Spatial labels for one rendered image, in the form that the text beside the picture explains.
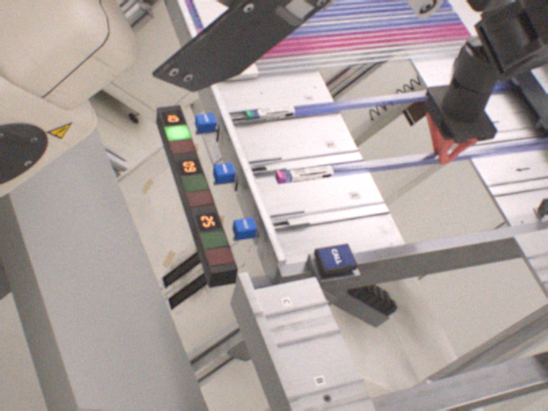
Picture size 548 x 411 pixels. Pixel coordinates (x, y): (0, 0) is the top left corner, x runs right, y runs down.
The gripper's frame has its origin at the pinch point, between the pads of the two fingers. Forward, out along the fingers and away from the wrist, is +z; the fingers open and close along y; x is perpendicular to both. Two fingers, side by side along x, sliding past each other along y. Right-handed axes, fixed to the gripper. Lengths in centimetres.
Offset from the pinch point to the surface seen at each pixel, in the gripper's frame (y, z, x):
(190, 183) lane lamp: 11.5, 11.9, 33.6
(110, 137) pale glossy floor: 124, 113, 22
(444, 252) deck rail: -9.6, 10.3, 0.9
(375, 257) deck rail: -9.0, 9.5, 12.0
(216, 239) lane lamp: 0.3, 11.9, 32.6
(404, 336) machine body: 8, 64, -16
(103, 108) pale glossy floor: 137, 114, 21
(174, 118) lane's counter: 25.4, 11.8, 32.5
